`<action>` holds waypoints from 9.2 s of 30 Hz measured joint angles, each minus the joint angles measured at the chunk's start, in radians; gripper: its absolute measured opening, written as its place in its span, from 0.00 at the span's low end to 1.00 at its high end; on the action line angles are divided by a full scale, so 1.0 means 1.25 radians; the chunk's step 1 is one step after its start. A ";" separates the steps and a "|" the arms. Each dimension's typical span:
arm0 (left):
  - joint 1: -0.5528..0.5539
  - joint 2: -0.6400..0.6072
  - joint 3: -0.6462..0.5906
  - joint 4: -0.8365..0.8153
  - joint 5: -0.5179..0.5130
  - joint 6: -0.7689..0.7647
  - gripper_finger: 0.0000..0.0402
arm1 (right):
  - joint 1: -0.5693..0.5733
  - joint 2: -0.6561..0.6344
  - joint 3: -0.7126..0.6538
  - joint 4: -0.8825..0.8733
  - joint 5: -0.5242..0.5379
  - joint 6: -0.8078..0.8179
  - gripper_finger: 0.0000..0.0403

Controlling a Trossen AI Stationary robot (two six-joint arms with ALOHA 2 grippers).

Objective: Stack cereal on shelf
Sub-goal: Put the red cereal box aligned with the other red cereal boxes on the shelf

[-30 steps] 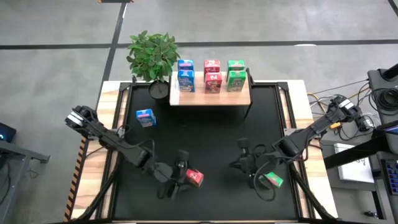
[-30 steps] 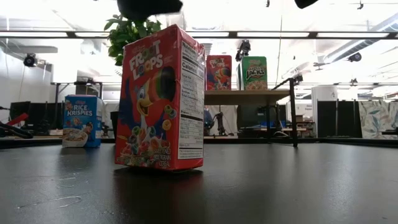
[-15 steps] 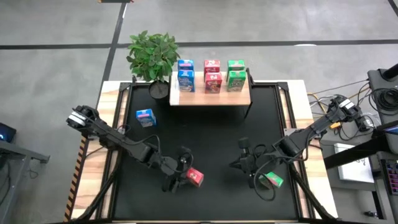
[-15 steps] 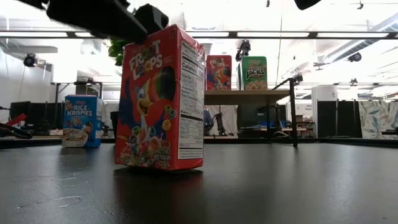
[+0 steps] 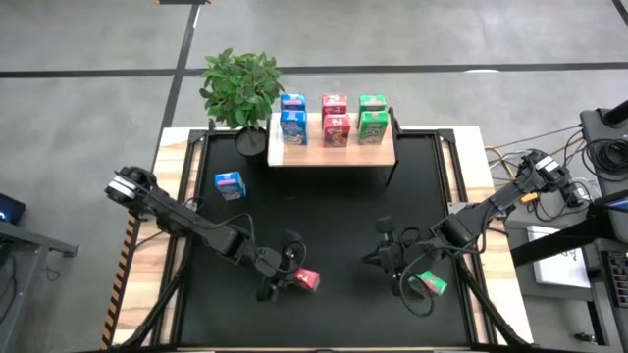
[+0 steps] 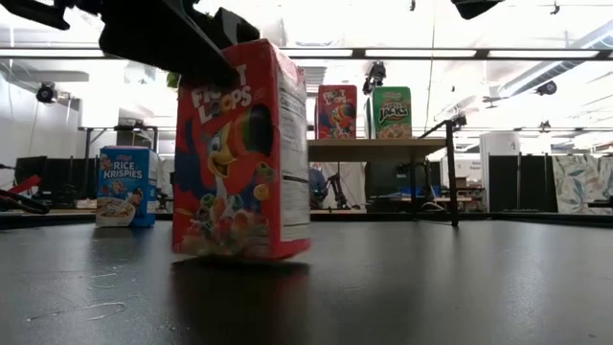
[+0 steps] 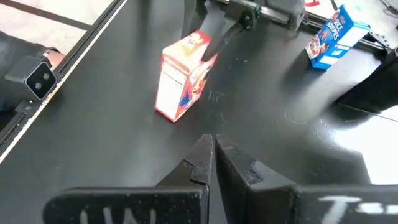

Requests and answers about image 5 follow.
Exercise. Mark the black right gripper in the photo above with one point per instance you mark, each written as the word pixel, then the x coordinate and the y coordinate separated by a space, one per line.
pixel 402 255

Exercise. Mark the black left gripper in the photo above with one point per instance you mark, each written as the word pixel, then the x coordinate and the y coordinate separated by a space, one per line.
pixel 277 262

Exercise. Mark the red Froot Loops box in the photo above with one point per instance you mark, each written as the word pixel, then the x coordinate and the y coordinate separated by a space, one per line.
pixel 336 130
pixel 334 104
pixel 310 280

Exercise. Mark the green Apple Jacks box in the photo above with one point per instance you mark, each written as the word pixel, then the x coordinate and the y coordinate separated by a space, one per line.
pixel 432 283
pixel 373 128
pixel 372 103

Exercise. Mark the blue Rice Krispies box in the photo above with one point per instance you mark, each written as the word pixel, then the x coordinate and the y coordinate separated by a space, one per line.
pixel 230 185
pixel 293 102
pixel 294 127

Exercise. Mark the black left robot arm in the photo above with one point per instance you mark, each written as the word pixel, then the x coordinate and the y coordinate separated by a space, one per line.
pixel 196 228

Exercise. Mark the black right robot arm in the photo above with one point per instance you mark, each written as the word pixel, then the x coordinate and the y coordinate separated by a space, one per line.
pixel 490 203

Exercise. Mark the wooden shelf with black legs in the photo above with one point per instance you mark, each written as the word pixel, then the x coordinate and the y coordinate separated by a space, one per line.
pixel 338 156

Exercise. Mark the black table mat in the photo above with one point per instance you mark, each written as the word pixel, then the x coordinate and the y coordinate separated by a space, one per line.
pixel 343 206

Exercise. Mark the yellow black hazard strip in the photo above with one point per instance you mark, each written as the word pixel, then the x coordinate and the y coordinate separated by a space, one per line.
pixel 118 289

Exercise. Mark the black desk beam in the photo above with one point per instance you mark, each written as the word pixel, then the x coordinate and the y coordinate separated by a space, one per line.
pixel 554 245

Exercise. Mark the white board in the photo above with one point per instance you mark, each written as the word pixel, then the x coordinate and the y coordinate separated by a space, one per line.
pixel 559 269

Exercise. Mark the green potted plant black pot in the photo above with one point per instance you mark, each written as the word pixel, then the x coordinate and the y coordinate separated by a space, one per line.
pixel 240 88

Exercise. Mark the black power adapter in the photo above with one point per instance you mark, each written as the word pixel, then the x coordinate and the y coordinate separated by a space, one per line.
pixel 574 193

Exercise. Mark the backlit keyboard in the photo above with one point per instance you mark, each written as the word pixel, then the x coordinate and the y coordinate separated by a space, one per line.
pixel 618 279

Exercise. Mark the grey equipment stand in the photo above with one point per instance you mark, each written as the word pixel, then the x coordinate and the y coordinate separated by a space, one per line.
pixel 593 125

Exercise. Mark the grey side desk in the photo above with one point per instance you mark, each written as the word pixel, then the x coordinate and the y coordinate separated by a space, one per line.
pixel 29 237

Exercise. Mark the black device with blue light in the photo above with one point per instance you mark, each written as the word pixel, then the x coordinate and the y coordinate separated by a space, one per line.
pixel 10 208

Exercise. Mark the black metal table frame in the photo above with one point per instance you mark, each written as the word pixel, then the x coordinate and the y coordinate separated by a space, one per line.
pixel 196 133

